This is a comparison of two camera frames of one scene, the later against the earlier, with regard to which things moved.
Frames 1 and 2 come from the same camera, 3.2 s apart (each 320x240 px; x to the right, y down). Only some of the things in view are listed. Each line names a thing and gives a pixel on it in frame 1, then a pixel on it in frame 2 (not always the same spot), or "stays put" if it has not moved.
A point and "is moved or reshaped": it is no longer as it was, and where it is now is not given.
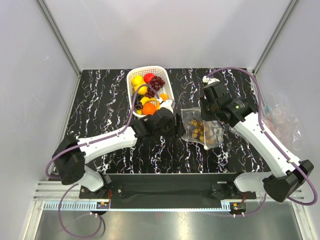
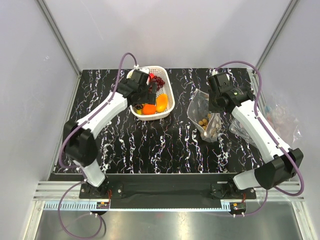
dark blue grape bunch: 138,105 stays put
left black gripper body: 168,130 → 144,97
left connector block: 102,205 stays put
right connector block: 237,207 stays put
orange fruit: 149,108 stays put
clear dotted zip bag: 209,133 is moved or reshaped
